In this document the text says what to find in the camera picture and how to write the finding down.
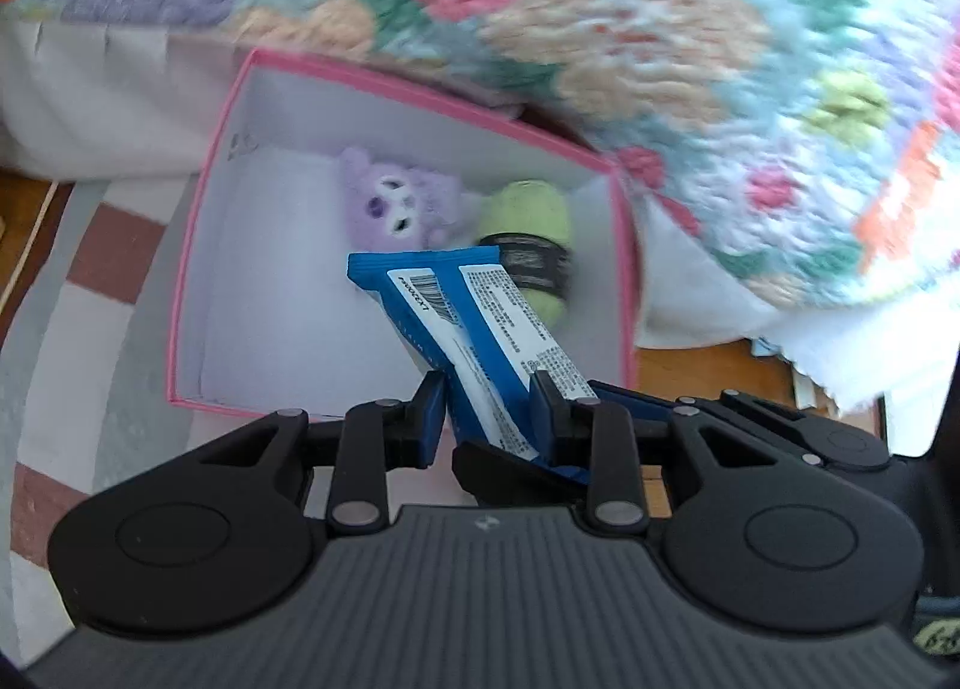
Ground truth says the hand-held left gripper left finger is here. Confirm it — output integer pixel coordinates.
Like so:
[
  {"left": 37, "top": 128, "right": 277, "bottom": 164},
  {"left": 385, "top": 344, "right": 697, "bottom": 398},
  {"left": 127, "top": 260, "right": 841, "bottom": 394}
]
[{"left": 172, "top": 372, "right": 447, "bottom": 538}]

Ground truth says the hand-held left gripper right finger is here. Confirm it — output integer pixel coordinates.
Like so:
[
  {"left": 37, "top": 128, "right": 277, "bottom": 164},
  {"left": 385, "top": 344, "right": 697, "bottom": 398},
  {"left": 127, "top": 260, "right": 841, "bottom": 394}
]
[{"left": 529, "top": 372, "right": 826, "bottom": 534}]

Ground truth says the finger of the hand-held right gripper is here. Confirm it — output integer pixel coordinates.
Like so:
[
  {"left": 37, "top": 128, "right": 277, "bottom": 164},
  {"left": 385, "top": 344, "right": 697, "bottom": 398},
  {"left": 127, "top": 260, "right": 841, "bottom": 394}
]
[
  {"left": 589, "top": 380, "right": 680, "bottom": 429},
  {"left": 452, "top": 440, "right": 593, "bottom": 506}
]

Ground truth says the blue wet wipes packet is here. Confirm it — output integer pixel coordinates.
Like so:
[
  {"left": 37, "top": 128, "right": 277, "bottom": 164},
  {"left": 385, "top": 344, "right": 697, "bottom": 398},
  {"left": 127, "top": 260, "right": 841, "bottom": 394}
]
[{"left": 346, "top": 246, "right": 601, "bottom": 487}]

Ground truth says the green yarn ball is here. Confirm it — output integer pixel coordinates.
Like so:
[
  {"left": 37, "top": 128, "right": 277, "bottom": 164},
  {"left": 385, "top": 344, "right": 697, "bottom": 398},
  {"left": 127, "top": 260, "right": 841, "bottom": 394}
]
[{"left": 474, "top": 179, "right": 577, "bottom": 330}]

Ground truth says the purple plush toy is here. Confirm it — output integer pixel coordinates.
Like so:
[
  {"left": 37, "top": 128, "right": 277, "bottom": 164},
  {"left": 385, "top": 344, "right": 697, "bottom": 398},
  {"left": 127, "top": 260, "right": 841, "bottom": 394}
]
[{"left": 339, "top": 145, "right": 466, "bottom": 251}]

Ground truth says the pink cardboard box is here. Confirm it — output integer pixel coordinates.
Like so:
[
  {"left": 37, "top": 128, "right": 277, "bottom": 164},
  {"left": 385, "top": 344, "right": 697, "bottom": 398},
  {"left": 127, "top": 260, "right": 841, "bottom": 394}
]
[{"left": 165, "top": 47, "right": 642, "bottom": 420}]

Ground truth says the checkered rug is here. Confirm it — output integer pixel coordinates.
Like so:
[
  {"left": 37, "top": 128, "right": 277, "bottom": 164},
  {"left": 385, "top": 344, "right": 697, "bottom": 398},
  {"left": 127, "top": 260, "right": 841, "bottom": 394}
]
[{"left": 0, "top": 175, "right": 481, "bottom": 667}]

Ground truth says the floral quilt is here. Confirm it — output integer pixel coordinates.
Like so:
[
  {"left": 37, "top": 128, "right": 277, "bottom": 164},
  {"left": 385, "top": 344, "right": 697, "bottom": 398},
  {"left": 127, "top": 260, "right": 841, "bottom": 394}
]
[{"left": 0, "top": 0, "right": 960, "bottom": 311}]

